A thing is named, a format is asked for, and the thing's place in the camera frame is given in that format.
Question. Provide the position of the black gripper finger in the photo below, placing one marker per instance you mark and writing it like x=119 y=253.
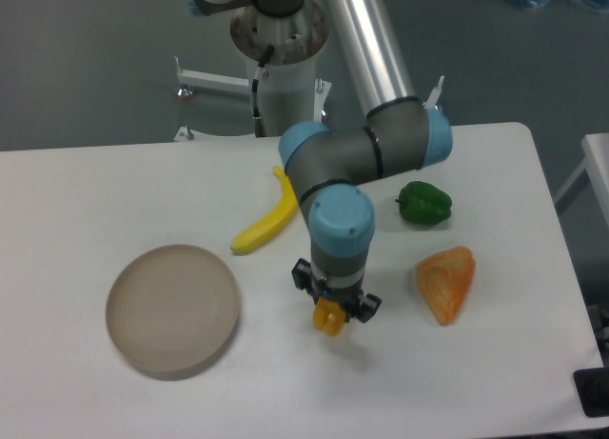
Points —
x=361 y=308
x=302 y=277

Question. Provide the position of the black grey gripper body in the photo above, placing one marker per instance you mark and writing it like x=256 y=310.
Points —
x=345 y=290

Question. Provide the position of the yellow bell pepper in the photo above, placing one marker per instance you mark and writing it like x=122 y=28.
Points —
x=328 y=317

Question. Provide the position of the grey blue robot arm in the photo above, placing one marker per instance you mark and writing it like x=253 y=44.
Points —
x=326 y=169

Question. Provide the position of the green bell pepper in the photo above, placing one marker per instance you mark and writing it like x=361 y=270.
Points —
x=421 y=203

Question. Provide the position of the yellow banana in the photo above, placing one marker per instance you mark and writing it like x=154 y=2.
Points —
x=269 y=226

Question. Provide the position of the orange triangular toy food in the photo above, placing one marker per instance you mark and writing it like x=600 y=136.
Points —
x=444 y=279

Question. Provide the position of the beige round plate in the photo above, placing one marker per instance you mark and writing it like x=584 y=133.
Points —
x=172 y=312

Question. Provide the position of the black device at edge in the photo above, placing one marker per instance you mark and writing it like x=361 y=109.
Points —
x=592 y=389

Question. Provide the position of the white side table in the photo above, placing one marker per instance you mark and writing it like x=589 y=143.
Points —
x=591 y=170

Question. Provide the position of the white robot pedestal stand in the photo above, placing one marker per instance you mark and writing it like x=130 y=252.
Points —
x=282 y=82

